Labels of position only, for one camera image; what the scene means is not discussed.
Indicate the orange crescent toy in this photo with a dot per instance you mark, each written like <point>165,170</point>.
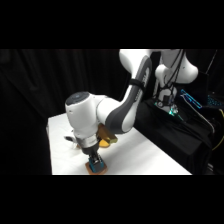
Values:
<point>104,143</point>

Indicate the blue lit device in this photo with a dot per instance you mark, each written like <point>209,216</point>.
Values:
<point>191,98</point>

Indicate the wooden block with blue dot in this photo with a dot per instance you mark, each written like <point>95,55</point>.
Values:
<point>104,170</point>

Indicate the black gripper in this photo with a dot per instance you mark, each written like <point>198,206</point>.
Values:
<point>92,154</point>

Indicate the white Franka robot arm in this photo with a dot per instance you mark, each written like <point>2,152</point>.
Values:
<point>110,110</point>

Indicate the tan wrist mounted piece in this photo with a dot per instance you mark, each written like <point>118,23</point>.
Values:
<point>108,134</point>

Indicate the blue lit keyboard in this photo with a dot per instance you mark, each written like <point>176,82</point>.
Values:
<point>216,101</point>

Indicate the small green light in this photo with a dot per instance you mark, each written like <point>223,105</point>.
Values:
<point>172,111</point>

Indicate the black cloth covered stand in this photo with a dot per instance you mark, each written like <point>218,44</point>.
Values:
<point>173,136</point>

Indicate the black curtain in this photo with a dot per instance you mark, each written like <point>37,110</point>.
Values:
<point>40,86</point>

